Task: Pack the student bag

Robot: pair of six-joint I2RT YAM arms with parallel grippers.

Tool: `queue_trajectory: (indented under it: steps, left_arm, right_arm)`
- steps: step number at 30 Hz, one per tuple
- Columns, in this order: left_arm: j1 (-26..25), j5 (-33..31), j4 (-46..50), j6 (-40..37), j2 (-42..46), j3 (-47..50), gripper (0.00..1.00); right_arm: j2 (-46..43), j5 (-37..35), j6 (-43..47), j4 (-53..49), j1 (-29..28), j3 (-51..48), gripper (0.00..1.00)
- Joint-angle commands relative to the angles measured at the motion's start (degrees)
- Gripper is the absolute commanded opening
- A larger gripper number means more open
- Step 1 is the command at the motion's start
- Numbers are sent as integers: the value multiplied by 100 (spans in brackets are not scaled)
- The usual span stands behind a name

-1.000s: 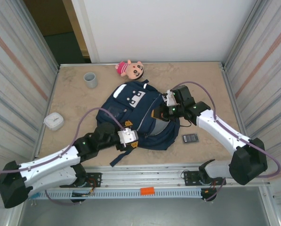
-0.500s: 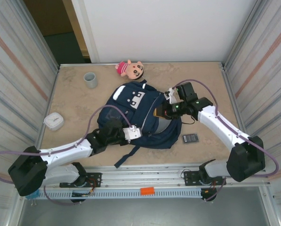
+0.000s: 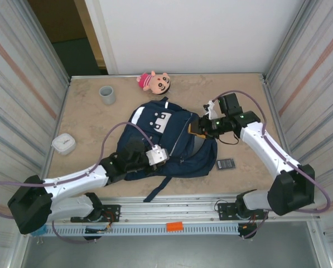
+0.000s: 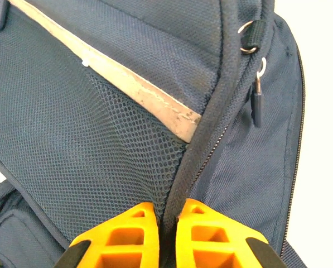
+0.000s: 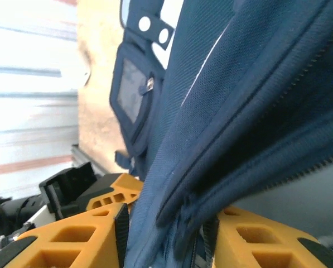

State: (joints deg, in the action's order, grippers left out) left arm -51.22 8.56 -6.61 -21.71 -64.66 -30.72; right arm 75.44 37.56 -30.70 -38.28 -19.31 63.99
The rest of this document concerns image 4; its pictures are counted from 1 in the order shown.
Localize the navy blue backpack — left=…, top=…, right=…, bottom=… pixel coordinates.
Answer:
left=0, top=0, right=308, bottom=268

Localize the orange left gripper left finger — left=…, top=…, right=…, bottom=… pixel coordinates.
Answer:
left=53, top=202, right=161, bottom=268

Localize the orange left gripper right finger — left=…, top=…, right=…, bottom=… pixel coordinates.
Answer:
left=176, top=197, right=288, bottom=268

